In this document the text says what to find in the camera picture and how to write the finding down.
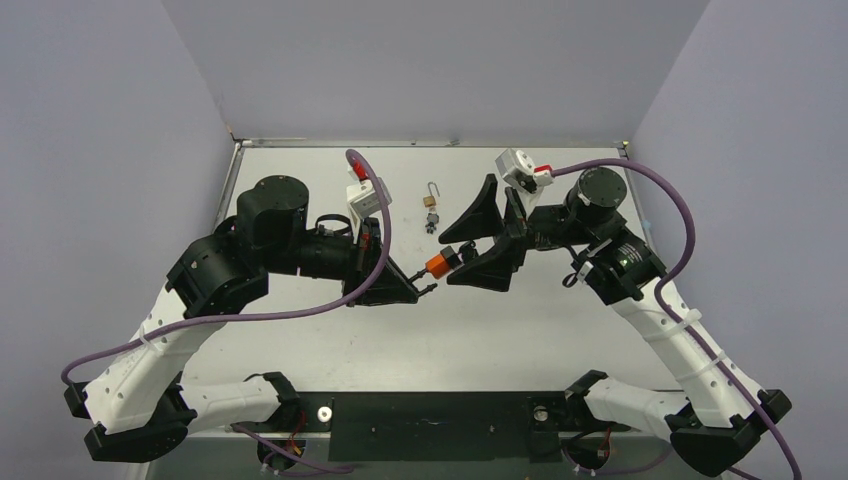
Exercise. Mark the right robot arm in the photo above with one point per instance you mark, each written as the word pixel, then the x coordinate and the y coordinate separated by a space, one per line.
pixel 718 414

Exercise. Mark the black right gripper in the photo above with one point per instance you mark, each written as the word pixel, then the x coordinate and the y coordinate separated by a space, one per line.
pixel 515 228

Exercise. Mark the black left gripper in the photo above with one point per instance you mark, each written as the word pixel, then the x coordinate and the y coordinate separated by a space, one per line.
pixel 370 244

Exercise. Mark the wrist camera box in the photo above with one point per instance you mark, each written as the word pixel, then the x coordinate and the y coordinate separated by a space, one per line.
pixel 518 170
pixel 362 201

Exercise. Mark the orange padlock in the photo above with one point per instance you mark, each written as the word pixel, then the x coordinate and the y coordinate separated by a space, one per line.
pixel 440 265

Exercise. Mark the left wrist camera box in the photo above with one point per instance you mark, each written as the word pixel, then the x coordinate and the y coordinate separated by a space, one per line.
pixel 362 201

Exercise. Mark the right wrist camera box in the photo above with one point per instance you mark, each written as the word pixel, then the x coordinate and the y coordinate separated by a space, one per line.
pixel 518 170

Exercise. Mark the brass padlock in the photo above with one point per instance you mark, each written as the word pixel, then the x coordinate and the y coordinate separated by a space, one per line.
pixel 430 201

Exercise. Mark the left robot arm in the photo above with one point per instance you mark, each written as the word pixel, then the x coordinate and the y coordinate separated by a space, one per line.
pixel 142 408

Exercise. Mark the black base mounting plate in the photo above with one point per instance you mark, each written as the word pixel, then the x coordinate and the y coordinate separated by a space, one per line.
pixel 437 426

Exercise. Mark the black keys of orange padlock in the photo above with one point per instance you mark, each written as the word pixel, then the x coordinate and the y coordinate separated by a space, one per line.
pixel 468 251

